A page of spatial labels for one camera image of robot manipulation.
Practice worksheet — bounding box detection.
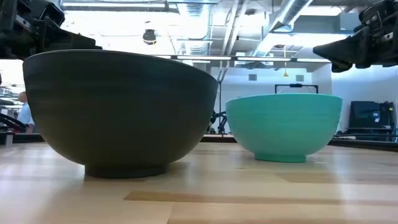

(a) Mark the person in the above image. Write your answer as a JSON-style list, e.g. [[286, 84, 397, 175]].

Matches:
[[17, 91, 35, 134]]

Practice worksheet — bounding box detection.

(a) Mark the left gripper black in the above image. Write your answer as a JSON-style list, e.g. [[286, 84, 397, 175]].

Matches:
[[0, 0, 103, 60]]

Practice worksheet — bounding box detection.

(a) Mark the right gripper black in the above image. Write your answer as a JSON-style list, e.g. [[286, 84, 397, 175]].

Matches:
[[313, 0, 398, 73]]

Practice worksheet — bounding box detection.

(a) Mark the dark grey-green bowl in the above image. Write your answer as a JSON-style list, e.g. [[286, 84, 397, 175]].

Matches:
[[22, 49, 220, 179]]

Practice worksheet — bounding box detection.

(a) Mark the black hanging ceiling device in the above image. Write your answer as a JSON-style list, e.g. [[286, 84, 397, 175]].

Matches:
[[142, 29, 157, 46]]

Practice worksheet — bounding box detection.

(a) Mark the black equipment cabinet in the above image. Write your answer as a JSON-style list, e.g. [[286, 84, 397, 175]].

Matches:
[[348, 100, 396, 142]]

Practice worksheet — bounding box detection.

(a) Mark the mint green bowl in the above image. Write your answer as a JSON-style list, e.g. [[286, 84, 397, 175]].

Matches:
[[225, 93, 343, 163]]

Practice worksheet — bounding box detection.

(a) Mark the black metal frame stand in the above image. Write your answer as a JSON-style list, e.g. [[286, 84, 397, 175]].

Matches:
[[274, 83, 319, 95]]

